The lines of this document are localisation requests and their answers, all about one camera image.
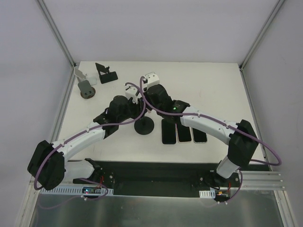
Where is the silver folding phone stand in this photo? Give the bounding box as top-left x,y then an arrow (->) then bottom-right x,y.
73,68 -> 97,86

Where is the right white cable duct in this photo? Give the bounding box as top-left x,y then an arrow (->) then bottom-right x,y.
199,189 -> 216,199

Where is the black round-base phone mount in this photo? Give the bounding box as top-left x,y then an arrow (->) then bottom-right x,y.
134,112 -> 154,135

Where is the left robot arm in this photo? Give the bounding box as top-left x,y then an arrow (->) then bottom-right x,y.
27,96 -> 146,190

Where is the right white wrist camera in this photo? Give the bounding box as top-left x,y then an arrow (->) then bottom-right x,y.
143,72 -> 160,89

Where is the left aluminium frame post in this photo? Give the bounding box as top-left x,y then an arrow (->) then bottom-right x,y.
36,0 -> 77,67

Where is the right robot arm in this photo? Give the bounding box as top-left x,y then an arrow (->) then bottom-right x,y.
144,84 -> 258,187

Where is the right aluminium frame post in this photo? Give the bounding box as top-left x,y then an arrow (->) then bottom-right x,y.
238,0 -> 287,70

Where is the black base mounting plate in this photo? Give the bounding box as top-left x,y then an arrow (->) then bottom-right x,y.
72,160 -> 247,196

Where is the clear-cased phone on table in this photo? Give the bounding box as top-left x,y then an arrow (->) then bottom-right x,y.
192,128 -> 207,143

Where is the aluminium frame post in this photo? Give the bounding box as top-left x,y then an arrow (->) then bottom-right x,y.
36,0 -> 77,67
238,0 -> 287,70

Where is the white cable duct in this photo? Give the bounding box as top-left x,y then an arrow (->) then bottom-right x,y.
199,189 -> 216,199
40,186 -> 114,196

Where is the left white cable duct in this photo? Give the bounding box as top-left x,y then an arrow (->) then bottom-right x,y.
40,186 -> 114,196

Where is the black phone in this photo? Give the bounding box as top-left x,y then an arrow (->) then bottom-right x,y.
161,119 -> 177,145

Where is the white-cased phone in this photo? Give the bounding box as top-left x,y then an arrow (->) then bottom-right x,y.
176,124 -> 192,143

